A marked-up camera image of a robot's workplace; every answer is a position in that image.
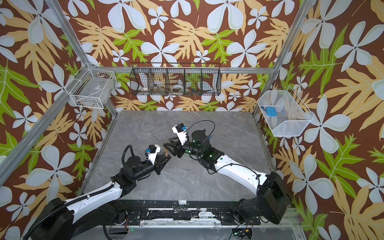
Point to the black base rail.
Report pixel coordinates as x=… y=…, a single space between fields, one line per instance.
x=188 y=213

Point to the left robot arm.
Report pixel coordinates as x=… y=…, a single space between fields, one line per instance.
x=62 y=220

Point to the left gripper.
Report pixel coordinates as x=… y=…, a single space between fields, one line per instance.
x=158 y=165

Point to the white mesh basket right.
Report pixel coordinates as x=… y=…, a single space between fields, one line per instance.
x=293 y=117

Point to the blue object in basket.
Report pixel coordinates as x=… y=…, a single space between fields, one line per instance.
x=271 y=111

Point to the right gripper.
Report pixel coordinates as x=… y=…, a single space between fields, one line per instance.
x=179 y=147

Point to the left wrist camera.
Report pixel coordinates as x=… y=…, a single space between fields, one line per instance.
x=151 y=153

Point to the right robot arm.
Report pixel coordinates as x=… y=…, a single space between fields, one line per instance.
x=272 y=197

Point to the electronics board with led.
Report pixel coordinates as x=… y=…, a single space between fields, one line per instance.
x=242 y=234

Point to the white wire basket left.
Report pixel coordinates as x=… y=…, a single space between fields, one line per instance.
x=91 y=87

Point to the black wire basket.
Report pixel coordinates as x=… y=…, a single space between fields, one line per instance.
x=178 y=79

